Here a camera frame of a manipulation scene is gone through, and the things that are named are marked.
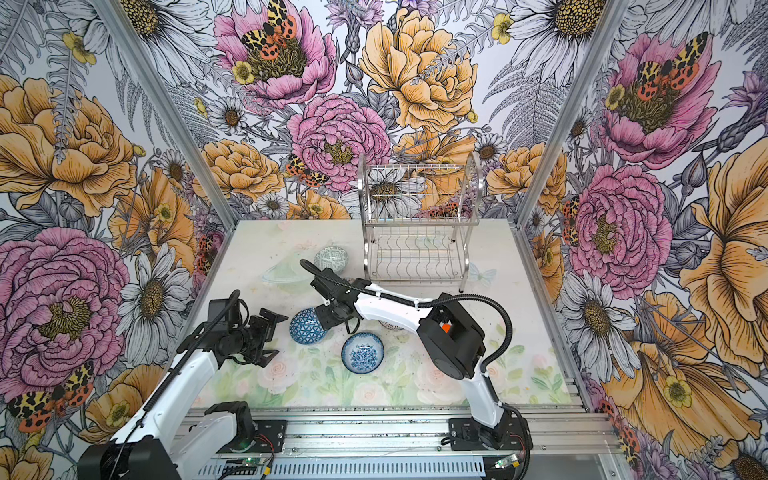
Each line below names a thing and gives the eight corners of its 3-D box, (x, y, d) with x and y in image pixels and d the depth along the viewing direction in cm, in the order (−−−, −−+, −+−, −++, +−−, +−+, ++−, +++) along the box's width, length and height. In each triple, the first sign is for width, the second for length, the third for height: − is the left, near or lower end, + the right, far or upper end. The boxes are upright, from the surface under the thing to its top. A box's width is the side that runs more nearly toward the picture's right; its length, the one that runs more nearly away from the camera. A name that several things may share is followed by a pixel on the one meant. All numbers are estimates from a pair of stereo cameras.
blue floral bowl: (341, 374, 86) (339, 368, 82) (345, 338, 92) (343, 332, 89) (384, 374, 86) (383, 368, 82) (384, 339, 92) (384, 332, 89)
